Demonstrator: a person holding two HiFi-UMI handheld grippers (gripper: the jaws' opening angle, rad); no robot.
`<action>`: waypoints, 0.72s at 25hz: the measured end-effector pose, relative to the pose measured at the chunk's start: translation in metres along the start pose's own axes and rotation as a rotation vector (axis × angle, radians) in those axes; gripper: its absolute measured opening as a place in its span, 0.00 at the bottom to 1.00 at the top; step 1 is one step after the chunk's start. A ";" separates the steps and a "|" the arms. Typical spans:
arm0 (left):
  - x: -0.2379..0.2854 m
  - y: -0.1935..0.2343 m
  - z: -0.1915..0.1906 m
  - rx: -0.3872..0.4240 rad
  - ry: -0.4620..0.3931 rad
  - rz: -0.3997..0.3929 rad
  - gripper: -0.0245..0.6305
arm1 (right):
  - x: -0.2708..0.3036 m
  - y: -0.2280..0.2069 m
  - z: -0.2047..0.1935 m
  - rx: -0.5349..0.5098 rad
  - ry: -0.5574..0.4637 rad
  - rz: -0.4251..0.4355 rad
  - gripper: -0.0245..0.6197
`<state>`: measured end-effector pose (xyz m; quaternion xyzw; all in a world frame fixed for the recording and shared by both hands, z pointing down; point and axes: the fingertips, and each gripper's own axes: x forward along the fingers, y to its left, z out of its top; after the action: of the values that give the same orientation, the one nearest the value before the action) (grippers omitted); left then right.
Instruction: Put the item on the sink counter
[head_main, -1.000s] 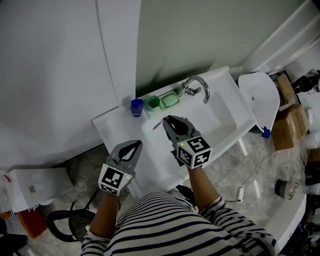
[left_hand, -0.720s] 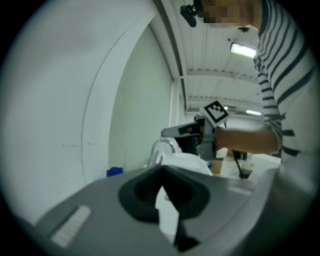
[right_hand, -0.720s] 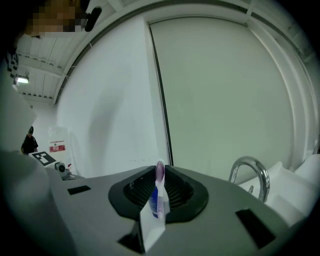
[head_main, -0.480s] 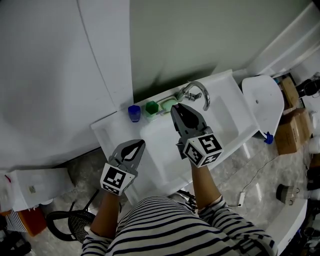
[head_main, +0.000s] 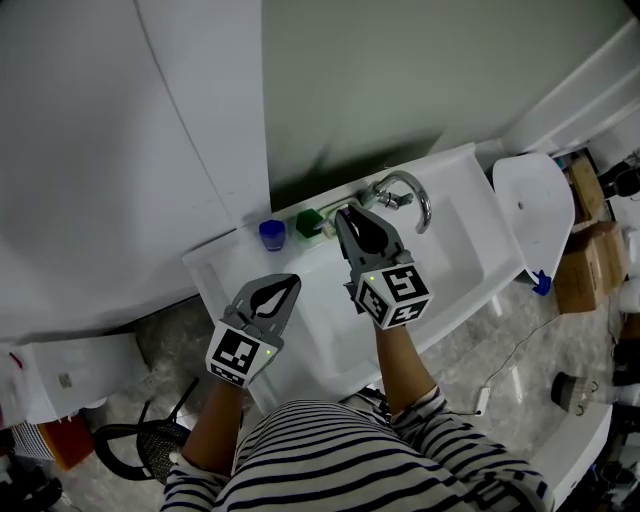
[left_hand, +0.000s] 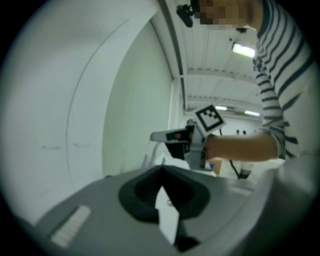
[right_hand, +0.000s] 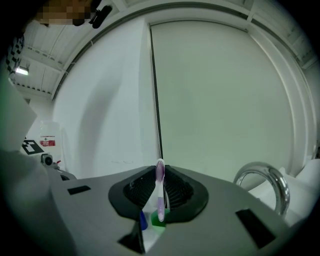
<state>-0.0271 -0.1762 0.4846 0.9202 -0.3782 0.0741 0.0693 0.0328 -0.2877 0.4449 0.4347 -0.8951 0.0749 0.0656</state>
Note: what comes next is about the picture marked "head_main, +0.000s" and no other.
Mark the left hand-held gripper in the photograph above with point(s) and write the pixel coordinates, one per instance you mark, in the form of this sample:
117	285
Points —
235	357

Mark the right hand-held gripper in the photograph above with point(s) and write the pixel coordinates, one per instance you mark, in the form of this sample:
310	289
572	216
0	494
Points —
395	295

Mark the blue cup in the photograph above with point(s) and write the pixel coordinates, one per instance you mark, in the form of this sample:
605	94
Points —
272	236

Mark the person's left forearm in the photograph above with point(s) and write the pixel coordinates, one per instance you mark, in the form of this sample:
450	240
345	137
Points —
212	430

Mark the person's right forearm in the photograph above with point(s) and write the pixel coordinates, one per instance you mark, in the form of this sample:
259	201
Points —
402	370

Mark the clear soap dish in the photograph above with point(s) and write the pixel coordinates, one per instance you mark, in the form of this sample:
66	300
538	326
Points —
330	229

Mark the chrome faucet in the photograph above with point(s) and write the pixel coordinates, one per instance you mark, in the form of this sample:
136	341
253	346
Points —
422	200

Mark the white sink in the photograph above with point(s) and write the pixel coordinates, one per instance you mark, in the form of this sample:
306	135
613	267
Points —
460	240

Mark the black waist pouch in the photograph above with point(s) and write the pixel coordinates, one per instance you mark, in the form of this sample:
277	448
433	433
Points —
377	400

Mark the white loose ceramic basin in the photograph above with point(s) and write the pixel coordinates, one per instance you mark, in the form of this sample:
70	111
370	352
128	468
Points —
535	215

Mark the black mesh stool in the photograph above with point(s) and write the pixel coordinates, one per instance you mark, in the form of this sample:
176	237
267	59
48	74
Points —
155	450

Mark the blue plastic fitting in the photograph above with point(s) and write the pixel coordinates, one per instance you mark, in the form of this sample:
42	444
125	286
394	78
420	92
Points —
541	283

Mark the person in striped shirt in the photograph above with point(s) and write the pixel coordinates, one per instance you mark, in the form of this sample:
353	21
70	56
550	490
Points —
350	465

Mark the white box unit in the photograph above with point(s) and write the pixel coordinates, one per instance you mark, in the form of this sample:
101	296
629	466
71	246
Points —
85	375

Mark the white power adapter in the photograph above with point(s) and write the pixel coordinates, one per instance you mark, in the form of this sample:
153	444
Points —
483	400

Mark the large cardboard box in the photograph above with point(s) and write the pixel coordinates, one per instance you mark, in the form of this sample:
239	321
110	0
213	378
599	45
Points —
585	270

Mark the small cardboard box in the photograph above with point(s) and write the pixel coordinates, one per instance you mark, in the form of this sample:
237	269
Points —
586	190

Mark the orange box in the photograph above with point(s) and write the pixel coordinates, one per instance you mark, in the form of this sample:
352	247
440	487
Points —
67	442

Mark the striped woven basket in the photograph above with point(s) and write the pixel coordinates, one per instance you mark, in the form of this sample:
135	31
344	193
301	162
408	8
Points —
574	392

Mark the black device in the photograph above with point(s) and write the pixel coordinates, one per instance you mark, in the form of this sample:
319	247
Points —
625	182

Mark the white bathtub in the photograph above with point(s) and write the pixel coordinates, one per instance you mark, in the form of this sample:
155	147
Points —
580	460

